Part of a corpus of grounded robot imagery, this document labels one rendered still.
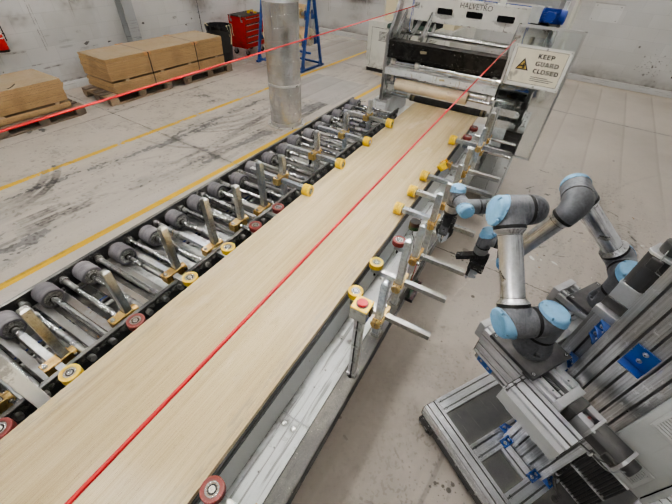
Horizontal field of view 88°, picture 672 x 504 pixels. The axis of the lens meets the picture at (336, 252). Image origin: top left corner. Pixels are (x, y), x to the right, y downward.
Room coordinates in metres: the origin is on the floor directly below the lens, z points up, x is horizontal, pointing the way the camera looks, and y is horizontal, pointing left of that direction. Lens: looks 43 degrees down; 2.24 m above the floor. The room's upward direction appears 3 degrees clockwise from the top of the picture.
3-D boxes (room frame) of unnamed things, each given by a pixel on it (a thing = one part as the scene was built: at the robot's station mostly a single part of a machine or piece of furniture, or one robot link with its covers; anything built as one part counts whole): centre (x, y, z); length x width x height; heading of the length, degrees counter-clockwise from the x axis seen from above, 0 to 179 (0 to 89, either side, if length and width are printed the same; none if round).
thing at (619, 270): (1.06, -1.25, 1.21); 0.13 x 0.12 x 0.14; 159
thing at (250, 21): (9.50, 2.42, 0.41); 0.76 x 0.48 x 0.81; 156
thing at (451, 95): (3.84, -1.09, 1.05); 1.43 x 0.12 x 0.12; 62
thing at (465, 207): (1.42, -0.63, 1.29); 0.11 x 0.11 x 0.08; 7
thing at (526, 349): (0.81, -0.82, 1.09); 0.15 x 0.15 x 0.10
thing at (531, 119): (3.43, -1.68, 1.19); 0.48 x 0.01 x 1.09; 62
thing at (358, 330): (0.83, -0.11, 0.93); 0.05 x 0.05 x 0.45; 62
